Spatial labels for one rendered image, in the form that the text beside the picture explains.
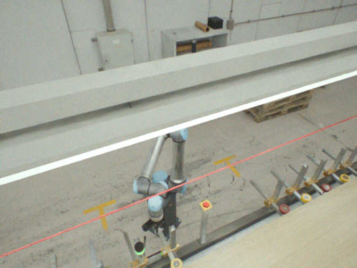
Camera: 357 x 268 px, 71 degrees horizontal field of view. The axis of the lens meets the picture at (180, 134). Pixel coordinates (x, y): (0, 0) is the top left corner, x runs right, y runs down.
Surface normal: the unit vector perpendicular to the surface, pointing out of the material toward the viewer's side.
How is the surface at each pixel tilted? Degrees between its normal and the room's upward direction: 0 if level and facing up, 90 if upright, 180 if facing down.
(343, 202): 0
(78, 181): 0
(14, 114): 90
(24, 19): 90
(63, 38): 90
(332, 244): 0
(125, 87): 90
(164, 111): 61
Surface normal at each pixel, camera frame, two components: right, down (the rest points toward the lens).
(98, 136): 0.39, 0.13
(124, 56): 0.44, 0.58
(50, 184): 0.00, -0.77
